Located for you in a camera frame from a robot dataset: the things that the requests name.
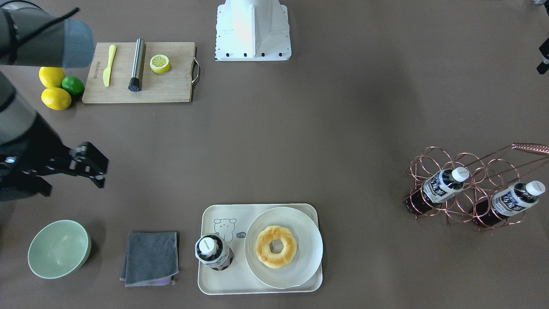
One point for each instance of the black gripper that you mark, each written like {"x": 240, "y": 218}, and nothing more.
{"x": 44, "y": 145}

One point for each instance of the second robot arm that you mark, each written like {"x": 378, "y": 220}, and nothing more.
{"x": 543, "y": 67}

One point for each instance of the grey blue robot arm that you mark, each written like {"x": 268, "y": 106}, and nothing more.
{"x": 32, "y": 37}

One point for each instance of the cream serving tray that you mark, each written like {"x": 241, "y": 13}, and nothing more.
{"x": 231, "y": 222}

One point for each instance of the front tea bottle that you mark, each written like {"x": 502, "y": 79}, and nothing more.
{"x": 436, "y": 190}
{"x": 511, "y": 201}

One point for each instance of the lower yellow lemon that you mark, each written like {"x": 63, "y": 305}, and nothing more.
{"x": 57, "y": 99}

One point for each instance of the yellow lemon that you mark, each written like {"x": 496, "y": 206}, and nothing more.
{"x": 57, "y": 99}
{"x": 51, "y": 77}

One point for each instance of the green lime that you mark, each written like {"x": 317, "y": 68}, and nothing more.
{"x": 73, "y": 86}

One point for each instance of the green bowl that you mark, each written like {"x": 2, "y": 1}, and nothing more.
{"x": 59, "y": 249}

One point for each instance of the steel cylinder muddler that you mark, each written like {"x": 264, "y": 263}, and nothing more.
{"x": 135, "y": 83}

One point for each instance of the upper yellow lemon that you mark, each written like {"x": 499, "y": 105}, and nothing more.
{"x": 51, "y": 77}

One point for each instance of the grey folded cloth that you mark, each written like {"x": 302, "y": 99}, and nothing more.
{"x": 151, "y": 259}

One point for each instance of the wooden cutting board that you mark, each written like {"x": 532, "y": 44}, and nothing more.
{"x": 174, "y": 86}

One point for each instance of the half lemon slice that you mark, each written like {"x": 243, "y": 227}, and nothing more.
{"x": 160, "y": 64}

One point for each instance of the glazed donut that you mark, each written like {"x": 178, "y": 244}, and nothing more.
{"x": 265, "y": 254}

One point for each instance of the white plate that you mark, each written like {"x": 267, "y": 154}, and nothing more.
{"x": 309, "y": 248}

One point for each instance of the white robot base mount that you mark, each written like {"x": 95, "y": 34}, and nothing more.
{"x": 252, "y": 30}

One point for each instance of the copper wire bottle rack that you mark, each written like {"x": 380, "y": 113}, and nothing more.
{"x": 489, "y": 174}

